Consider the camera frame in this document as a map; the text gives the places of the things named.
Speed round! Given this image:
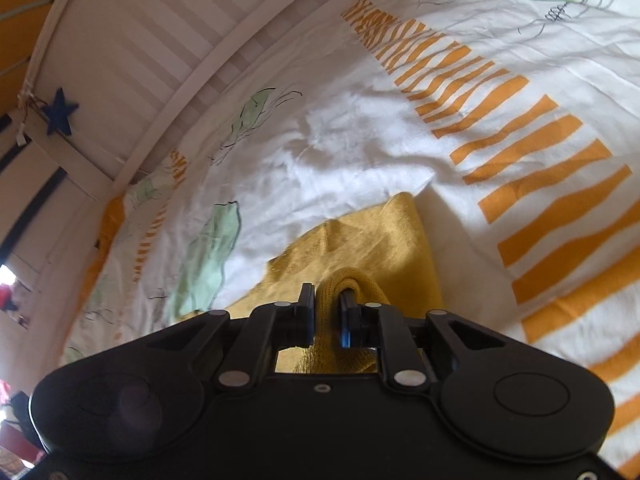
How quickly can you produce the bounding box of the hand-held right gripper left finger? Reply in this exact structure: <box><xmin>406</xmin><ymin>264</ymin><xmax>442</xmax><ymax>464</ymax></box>
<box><xmin>146</xmin><ymin>282</ymin><xmax>317</xmax><ymax>392</ymax></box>

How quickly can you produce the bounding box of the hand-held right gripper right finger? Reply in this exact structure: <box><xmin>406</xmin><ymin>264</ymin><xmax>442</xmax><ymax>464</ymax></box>
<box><xmin>339</xmin><ymin>291</ymin><xmax>506</xmax><ymax>391</ymax></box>

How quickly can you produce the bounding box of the yellow knit sweater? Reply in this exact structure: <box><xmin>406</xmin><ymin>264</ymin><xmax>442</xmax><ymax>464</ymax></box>
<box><xmin>222</xmin><ymin>192</ymin><xmax>446</xmax><ymax>376</ymax></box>

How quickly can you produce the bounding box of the white leaf and stripe duvet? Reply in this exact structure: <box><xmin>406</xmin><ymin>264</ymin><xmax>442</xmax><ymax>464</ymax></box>
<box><xmin>60</xmin><ymin>0</ymin><xmax>640</xmax><ymax>480</ymax></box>

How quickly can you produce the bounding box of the white wooden bed frame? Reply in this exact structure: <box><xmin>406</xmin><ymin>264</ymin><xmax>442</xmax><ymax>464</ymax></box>
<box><xmin>0</xmin><ymin>0</ymin><xmax>363</xmax><ymax>356</ymax></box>

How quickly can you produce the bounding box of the blue star decoration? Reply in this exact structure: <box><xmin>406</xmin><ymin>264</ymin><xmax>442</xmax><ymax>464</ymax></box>
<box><xmin>41</xmin><ymin>87</ymin><xmax>80</xmax><ymax>137</ymax></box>

